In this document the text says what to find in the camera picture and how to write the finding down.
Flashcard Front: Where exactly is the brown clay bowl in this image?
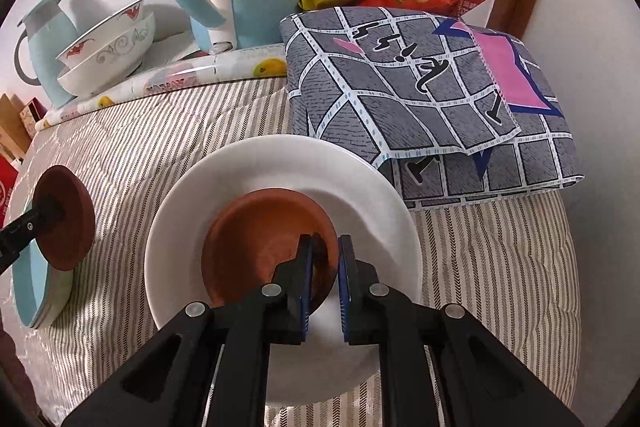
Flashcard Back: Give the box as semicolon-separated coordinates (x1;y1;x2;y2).
201;187;338;311
32;165;96;271

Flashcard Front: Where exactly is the patterned notebook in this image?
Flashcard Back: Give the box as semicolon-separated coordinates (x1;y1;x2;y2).
20;98;47;139

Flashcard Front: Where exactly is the large white ceramic bowl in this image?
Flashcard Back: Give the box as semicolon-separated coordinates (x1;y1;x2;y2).
58;12;155;98

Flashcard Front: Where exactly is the striped quilted bedcover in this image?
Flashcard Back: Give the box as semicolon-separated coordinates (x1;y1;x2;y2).
1;78;580;425

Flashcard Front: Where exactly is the rolled patterned plastic sheet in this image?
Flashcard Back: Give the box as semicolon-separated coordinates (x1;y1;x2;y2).
35;43;286;132

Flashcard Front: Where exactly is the blue square plate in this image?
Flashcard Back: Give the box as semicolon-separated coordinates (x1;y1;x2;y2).
12;239;50;329

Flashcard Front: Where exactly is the light blue thermos jug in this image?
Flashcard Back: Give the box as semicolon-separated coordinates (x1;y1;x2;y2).
14;0;79;108

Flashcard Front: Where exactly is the grey checked folded cloth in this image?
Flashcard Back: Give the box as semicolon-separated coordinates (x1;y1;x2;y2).
280;8;582;208

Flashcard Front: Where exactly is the green square plate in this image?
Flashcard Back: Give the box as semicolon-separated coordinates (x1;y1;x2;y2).
30;267;74;329

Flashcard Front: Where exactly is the red paper shopping bag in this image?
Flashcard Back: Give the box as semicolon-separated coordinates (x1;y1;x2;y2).
0;156;17;225

